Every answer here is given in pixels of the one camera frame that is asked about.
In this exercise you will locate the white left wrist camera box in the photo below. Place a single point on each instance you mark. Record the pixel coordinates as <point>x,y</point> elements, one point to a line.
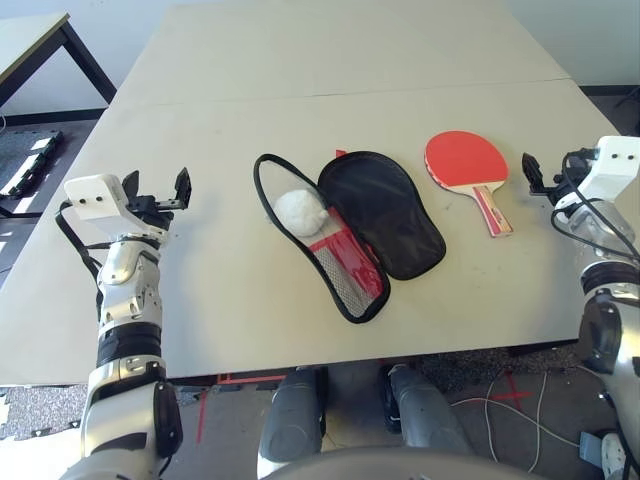
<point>95,195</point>

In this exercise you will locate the grey robot leg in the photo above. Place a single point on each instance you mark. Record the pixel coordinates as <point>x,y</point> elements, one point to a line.
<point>290,415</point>
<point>425,415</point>

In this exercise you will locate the red tape strip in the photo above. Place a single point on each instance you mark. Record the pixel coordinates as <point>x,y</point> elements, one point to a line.
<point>201,415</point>

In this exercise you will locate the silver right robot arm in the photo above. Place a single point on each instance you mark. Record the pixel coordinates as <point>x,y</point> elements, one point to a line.
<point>600,225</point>

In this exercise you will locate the grey blue foot pedal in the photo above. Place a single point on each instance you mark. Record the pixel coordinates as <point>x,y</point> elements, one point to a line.
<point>590,447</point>

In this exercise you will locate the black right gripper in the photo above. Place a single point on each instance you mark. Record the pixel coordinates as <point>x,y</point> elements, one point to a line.
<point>555,190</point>

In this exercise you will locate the grey robot left leg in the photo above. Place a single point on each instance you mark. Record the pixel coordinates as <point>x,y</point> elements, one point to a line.
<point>290,415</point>

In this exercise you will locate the red ping-pong paddle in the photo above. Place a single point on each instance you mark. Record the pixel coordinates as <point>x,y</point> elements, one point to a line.
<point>465,157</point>

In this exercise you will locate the black equipment tray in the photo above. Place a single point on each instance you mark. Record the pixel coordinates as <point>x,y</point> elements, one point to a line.
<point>30,160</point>

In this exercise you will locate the black framed side table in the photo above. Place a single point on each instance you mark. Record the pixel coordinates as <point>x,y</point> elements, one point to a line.
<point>30,45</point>

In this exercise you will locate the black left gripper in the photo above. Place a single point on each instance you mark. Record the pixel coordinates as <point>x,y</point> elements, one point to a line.
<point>150,207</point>

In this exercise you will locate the red black paddle case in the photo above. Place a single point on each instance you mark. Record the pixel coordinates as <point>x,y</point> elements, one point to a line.
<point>380,215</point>

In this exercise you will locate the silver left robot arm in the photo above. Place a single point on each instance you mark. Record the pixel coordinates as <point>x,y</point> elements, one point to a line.
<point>125,300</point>

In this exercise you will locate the grey robot torso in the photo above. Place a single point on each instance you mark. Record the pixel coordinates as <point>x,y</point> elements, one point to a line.
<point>375,467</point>

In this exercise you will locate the grey speckled foam mat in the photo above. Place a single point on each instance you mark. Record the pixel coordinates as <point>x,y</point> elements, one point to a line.
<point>40,410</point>

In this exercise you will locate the grey robot right leg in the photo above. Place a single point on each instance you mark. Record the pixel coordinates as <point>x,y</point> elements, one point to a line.
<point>425,415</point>

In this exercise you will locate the white perforated clog shoe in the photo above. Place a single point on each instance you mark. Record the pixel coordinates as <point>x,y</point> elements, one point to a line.
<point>612,455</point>

